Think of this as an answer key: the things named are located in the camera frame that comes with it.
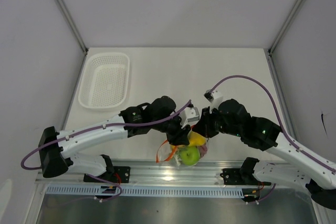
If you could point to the left aluminium corner post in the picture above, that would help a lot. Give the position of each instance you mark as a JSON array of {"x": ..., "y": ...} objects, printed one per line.
[{"x": 71, "y": 24}]

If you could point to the aluminium corner post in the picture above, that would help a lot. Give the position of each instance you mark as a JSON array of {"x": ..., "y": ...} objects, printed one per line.
[
  {"x": 71, "y": 24},
  {"x": 290, "y": 18}
]

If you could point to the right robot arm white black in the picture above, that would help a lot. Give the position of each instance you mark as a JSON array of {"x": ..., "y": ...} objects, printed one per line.
[{"x": 312, "y": 174}]

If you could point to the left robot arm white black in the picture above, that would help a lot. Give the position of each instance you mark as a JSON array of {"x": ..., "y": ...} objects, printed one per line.
[{"x": 61, "y": 152}]

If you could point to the green apple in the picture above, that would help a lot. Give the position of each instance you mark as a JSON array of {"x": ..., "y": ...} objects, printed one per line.
[{"x": 190, "y": 155}]

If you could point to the clear zip bag orange zipper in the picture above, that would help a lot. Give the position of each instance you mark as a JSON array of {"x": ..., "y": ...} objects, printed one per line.
[{"x": 164, "y": 154}]

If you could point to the aluminium rail frame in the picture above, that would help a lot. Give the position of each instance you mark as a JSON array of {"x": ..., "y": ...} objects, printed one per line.
[{"x": 149, "y": 173}]

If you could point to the orange round fruit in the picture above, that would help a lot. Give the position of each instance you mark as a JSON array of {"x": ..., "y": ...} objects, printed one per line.
[{"x": 174, "y": 148}]

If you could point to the white slotted cable duct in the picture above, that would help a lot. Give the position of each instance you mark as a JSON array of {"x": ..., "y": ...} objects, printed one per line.
[{"x": 146, "y": 191}]

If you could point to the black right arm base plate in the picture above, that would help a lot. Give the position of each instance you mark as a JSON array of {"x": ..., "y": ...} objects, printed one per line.
[{"x": 233, "y": 176}]

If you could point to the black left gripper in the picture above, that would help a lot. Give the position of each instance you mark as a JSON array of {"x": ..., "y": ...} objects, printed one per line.
[{"x": 180, "y": 137}]

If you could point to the red grape bunch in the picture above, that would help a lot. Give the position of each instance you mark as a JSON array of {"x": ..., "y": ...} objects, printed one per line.
[{"x": 203, "y": 149}]

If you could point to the white perforated plastic basket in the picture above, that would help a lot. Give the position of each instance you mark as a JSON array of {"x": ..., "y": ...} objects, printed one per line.
[{"x": 104, "y": 81}]

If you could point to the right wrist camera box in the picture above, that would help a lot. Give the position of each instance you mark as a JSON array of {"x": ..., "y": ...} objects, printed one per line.
[{"x": 215, "y": 98}]

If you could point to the yellow bell pepper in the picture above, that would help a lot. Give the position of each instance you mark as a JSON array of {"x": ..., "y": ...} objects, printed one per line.
[{"x": 195, "y": 139}]

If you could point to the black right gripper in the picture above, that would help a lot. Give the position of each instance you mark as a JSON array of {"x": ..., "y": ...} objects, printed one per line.
[{"x": 202, "y": 127}]

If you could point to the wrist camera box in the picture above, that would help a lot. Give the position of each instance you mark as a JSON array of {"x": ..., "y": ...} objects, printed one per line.
[
  {"x": 215, "y": 98},
  {"x": 189, "y": 116}
]

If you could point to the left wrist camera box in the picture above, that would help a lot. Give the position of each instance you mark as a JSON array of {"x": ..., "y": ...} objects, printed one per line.
[{"x": 189, "y": 116}]

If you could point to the right aluminium corner post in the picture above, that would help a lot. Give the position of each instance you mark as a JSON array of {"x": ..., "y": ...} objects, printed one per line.
[{"x": 290, "y": 18}]

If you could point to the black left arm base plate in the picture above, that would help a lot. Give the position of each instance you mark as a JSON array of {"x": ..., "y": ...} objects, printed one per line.
[{"x": 120, "y": 174}]

